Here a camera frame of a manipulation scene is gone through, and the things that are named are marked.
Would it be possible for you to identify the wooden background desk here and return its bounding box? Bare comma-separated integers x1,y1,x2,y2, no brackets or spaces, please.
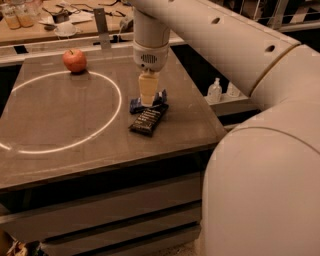
0,0,138,47

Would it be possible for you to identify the grey power strip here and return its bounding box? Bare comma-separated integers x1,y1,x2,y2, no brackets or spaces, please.
119,16,133,32

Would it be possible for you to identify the blue rxbar blueberry wrapper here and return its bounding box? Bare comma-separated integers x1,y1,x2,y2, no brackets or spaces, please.
129,90,167,114

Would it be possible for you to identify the clear sanitizer bottle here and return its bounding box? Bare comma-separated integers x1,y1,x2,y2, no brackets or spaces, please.
207,78,222,104
226,82,240,98

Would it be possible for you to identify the grey metal rail frame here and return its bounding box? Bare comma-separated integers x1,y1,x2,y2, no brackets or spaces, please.
0,0,320,68

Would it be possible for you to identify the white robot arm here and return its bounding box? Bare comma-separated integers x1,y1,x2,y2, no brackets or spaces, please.
130,0,320,256

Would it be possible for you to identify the white bowl on desk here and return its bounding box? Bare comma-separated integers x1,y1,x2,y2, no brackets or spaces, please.
54,22,79,37

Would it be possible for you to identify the grey drawer cabinet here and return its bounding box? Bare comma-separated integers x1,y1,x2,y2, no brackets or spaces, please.
0,149,210,256

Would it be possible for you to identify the clear sanitizer bottle left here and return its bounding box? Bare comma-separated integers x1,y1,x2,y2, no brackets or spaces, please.
207,78,222,104

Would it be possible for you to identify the amber liquid jar right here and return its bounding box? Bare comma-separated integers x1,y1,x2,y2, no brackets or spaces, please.
15,4,34,28

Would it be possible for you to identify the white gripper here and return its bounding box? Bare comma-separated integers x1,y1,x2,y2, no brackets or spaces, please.
133,40,169,107

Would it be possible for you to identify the red apple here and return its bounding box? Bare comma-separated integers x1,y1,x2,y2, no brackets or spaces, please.
62,49,87,73

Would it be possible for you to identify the amber liquid jar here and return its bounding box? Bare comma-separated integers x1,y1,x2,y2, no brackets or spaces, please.
15,4,34,28
1,4,21,30

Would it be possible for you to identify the clear sanitizer bottle right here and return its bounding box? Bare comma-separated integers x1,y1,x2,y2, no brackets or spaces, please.
226,82,240,98

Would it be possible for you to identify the black rxbar chocolate wrapper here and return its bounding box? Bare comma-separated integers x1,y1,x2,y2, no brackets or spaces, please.
128,104,169,137

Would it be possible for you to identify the amber liquid jar left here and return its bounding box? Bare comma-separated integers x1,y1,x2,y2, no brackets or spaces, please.
1,4,21,30

